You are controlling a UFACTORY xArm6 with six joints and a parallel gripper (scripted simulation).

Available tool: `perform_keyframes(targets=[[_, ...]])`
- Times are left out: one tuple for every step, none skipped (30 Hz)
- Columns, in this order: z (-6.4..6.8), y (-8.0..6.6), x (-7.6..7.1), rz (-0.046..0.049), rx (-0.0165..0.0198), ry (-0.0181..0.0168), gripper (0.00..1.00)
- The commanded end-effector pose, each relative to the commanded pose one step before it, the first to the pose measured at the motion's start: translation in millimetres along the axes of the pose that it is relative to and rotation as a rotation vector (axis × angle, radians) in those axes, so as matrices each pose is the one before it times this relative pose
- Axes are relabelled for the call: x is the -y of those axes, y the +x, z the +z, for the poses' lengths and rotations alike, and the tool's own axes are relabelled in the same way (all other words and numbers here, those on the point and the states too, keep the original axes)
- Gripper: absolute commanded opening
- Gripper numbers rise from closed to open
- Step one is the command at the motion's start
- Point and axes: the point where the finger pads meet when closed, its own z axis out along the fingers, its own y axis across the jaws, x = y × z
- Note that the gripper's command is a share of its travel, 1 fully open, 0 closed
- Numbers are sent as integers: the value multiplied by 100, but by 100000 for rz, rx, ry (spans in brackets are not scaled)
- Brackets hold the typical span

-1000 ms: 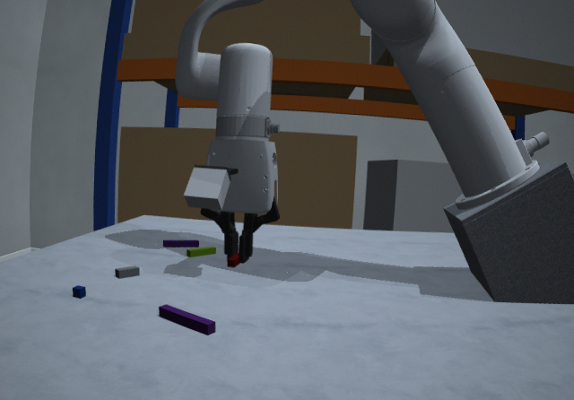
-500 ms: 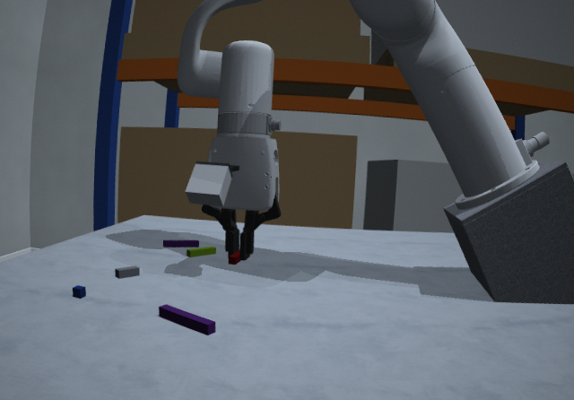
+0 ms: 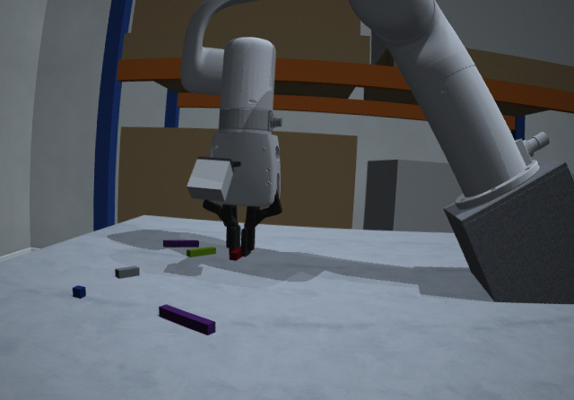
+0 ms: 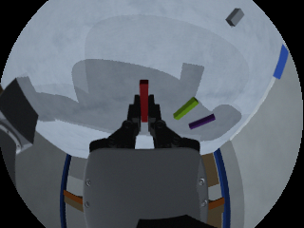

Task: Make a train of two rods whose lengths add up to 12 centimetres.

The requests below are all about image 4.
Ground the lime green rod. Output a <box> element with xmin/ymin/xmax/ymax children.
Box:
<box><xmin>173</xmin><ymin>97</ymin><xmax>199</xmax><ymax>120</ymax></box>

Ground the dark purple rod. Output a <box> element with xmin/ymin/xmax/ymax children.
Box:
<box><xmin>189</xmin><ymin>114</ymin><xmax>216</xmax><ymax>129</ymax></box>

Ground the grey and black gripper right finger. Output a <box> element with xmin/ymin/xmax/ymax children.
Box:
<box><xmin>148</xmin><ymin>94</ymin><xmax>200</xmax><ymax>152</ymax></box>

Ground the dark red rod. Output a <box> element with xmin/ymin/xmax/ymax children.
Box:
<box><xmin>140</xmin><ymin>80</ymin><xmax>148</xmax><ymax>123</ymax></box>

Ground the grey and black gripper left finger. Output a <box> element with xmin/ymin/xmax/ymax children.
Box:
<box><xmin>89</xmin><ymin>95</ymin><xmax>142</xmax><ymax>153</ymax></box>

